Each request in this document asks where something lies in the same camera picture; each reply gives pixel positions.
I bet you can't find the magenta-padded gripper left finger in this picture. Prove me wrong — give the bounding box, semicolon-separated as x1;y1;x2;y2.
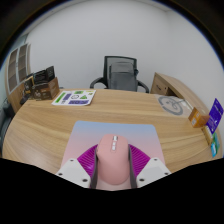
55;144;100;190

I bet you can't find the yellow flat box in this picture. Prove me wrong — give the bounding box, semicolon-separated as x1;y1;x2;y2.
202;125;214;145

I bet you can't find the wooden side desk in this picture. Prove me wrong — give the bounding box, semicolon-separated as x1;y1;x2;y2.
149;72;201;111

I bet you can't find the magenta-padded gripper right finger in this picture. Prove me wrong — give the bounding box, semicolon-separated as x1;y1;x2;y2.
127;143;172;189

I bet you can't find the pink computer mouse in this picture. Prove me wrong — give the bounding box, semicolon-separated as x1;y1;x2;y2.
96;133;131;185

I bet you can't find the black display box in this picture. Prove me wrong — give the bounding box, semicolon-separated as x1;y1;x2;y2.
33;65;56;85

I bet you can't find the blue flat box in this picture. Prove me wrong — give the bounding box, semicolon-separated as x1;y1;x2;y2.
210;142;218;159

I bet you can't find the black mesh office chair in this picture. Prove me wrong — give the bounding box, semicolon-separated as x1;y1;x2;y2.
89;55;151;94

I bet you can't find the purple upright card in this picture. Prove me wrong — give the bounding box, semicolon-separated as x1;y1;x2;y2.
205;97;224;135

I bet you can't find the white printed sticker sheet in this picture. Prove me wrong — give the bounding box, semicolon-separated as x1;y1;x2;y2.
51;89;97;107

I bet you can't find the dark brown cardboard box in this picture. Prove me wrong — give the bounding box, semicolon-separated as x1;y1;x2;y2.
31;77;61;101

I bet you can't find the orange cardboard box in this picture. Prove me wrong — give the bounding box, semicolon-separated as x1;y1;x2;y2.
187;106;210;129

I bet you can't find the pink and blue mouse pad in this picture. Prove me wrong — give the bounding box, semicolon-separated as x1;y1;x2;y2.
60;120;167;169

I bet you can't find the wooden shelf unit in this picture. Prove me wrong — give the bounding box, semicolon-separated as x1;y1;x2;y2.
3;43;33;113

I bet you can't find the grey backpack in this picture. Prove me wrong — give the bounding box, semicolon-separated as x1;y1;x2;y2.
109;62;139;92

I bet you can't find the small brown printed box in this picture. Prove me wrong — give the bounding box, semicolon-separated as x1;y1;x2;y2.
23;75;35;100

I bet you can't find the black leather armchair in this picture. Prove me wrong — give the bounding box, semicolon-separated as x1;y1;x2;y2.
0;99;16;156

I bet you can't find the round white and grey mat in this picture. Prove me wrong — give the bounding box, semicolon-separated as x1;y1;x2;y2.
153;94;194;117

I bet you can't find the green flat box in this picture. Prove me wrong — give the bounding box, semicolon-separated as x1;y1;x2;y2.
213;132;221;157

